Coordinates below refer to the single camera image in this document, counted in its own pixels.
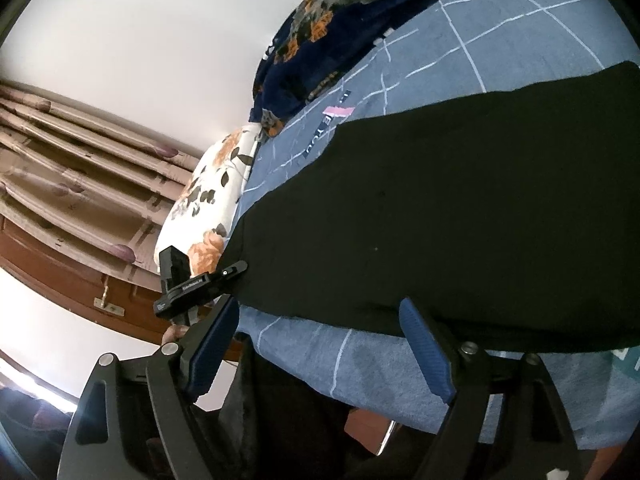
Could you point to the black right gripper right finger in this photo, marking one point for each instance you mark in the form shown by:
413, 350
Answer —
505, 418

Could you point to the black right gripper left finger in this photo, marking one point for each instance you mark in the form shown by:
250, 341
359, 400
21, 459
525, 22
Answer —
127, 403

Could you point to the black pants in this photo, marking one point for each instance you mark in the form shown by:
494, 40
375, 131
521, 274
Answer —
510, 219

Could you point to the left hand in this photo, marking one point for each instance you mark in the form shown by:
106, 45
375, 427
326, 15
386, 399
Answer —
174, 333

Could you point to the brown wooden door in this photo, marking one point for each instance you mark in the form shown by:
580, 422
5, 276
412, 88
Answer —
90, 294

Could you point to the white floral pillow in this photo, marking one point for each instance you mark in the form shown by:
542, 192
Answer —
201, 219

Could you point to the beige floral curtain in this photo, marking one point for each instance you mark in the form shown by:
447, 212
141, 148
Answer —
91, 190

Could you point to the navy floral blanket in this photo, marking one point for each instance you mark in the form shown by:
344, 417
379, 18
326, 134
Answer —
320, 41

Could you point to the blue grid-pattern bed sheet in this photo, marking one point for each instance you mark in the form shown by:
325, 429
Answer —
452, 49

